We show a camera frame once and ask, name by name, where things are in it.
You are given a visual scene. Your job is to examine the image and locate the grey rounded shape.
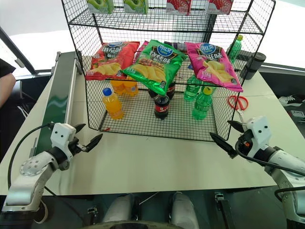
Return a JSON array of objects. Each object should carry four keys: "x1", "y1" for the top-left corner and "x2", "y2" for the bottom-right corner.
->
[
  {"x1": 102, "y1": 193, "x2": 135, "y2": 225},
  {"x1": 171, "y1": 191, "x2": 200, "y2": 229}
]

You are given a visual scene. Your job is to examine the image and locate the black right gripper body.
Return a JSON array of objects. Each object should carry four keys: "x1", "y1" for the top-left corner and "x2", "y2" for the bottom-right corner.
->
[{"x1": 235, "y1": 133, "x2": 254, "y2": 156}]

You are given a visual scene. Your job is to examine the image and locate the black cylindrical roll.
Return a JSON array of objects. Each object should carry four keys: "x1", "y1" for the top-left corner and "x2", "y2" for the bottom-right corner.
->
[{"x1": 239, "y1": 52, "x2": 267, "y2": 80}]

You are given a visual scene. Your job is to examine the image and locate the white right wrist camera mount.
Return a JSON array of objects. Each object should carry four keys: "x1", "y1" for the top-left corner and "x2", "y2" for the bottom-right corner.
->
[{"x1": 243, "y1": 116, "x2": 273, "y2": 158}]

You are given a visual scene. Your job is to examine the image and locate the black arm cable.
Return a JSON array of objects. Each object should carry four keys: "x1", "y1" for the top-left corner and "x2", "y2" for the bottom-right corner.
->
[
  {"x1": 234, "y1": 140, "x2": 305, "y2": 176},
  {"x1": 7, "y1": 122, "x2": 55, "y2": 189}
]

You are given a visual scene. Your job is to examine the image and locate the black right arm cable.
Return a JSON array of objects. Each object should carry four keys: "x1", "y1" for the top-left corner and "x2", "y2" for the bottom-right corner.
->
[{"x1": 234, "y1": 140, "x2": 305, "y2": 176}]

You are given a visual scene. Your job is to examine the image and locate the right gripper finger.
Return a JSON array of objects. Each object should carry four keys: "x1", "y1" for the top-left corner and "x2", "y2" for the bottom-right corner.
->
[
  {"x1": 209, "y1": 132, "x2": 237, "y2": 158},
  {"x1": 227, "y1": 120, "x2": 245, "y2": 133}
]

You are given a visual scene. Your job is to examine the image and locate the green potato chip bag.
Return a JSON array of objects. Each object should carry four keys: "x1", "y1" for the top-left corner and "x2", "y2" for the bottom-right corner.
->
[{"x1": 121, "y1": 39, "x2": 189, "y2": 96}]

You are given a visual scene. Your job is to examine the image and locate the black wire mesh rack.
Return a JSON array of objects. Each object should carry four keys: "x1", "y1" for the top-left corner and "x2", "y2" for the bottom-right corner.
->
[{"x1": 61, "y1": 0, "x2": 276, "y2": 143}]

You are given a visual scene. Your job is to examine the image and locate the black table leg bracket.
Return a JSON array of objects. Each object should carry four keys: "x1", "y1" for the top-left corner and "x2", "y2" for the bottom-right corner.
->
[
  {"x1": 87, "y1": 206, "x2": 99, "y2": 229},
  {"x1": 214, "y1": 192, "x2": 235, "y2": 229}
]

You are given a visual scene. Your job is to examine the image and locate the person in black clothes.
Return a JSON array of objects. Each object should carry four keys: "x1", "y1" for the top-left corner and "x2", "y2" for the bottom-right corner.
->
[{"x1": 0, "y1": 57, "x2": 36, "y2": 163}]

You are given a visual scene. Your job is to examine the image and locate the black box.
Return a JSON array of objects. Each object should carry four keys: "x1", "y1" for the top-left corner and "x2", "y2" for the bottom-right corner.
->
[{"x1": 238, "y1": 50, "x2": 256, "y2": 62}]

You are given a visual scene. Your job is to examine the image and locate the green soda bottle yellow cap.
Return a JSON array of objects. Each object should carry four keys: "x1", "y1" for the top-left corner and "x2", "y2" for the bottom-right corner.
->
[{"x1": 192, "y1": 86, "x2": 214, "y2": 121}]

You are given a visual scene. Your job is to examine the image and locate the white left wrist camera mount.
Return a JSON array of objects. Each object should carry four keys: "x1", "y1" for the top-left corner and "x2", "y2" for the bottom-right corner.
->
[{"x1": 51, "y1": 122, "x2": 77, "y2": 159}]

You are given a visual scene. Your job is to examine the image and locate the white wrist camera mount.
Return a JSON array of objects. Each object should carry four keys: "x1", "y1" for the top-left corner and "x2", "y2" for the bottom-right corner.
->
[
  {"x1": 51, "y1": 122, "x2": 77, "y2": 159},
  {"x1": 243, "y1": 116, "x2": 273, "y2": 158}
]

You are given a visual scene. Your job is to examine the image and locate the dark purple snack bag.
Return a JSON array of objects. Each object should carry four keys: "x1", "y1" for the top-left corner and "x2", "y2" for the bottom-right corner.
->
[{"x1": 164, "y1": 42, "x2": 188, "y2": 52}]

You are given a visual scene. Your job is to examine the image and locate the red strawberry drink carton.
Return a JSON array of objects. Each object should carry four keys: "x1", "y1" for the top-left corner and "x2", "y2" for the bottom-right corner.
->
[
  {"x1": 166, "y1": 0, "x2": 193, "y2": 16},
  {"x1": 206, "y1": 0, "x2": 234, "y2": 15}
]

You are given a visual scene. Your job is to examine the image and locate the pink potato chip bag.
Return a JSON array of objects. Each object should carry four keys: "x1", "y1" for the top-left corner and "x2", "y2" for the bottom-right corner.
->
[{"x1": 185, "y1": 42, "x2": 244, "y2": 93}]

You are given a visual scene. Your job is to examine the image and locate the orange soda bottle blue cap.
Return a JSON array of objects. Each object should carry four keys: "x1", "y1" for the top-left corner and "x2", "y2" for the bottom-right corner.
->
[{"x1": 102, "y1": 87, "x2": 125, "y2": 120}]

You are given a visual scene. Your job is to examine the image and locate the green conveyor belt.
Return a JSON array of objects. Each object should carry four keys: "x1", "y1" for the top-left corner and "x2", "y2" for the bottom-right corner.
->
[{"x1": 30, "y1": 51, "x2": 84, "y2": 158}]

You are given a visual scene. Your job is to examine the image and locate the black and white sneaker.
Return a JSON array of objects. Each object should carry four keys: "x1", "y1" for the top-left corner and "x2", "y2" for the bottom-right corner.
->
[{"x1": 278, "y1": 94, "x2": 305, "y2": 107}]

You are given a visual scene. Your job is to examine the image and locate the magenta snack bag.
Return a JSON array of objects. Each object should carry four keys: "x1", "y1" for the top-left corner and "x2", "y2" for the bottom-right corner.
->
[{"x1": 134, "y1": 40, "x2": 151, "y2": 63}]

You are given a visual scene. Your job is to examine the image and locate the cola bottle red label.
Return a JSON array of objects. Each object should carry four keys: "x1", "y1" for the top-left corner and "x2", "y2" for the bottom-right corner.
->
[{"x1": 153, "y1": 94, "x2": 171, "y2": 120}]

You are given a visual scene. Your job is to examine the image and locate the green drink carton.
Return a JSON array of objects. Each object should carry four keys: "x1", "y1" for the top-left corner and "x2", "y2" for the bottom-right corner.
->
[
  {"x1": 123, "y1": 0, "x2": 150, "y2": 14},
  {"x1": 87, "y1": 0, "x2": 115, "y2": 14}
]

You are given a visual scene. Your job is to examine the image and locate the black slanted bar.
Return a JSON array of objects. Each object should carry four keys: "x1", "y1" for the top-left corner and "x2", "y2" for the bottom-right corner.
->
[{"x1": 0, "y1": 25, "x2": 37, "y2": 75}]

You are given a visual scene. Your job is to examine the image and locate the red potato chip bag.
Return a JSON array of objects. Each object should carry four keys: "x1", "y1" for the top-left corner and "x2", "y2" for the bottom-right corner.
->
[{"x1": 85, "y1": 41, "x2": 141, "y2": 81}]

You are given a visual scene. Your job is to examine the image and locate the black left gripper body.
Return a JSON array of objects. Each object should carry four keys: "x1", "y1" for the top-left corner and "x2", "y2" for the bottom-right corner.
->
[{"x1": 69, "y1": 137, "x2": 85, "y2": 156}]

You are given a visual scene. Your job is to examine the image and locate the red handled scissors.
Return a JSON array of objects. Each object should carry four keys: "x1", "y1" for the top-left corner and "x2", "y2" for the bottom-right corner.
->
[{"x1": 227, "y1": 94, "x2": 249, "y2": 125}]

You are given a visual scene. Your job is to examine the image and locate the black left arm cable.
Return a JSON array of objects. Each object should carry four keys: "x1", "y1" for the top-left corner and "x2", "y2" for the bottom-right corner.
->
[{"x1": 7, "y1": 122, "x2": 55, "y2": 189}]

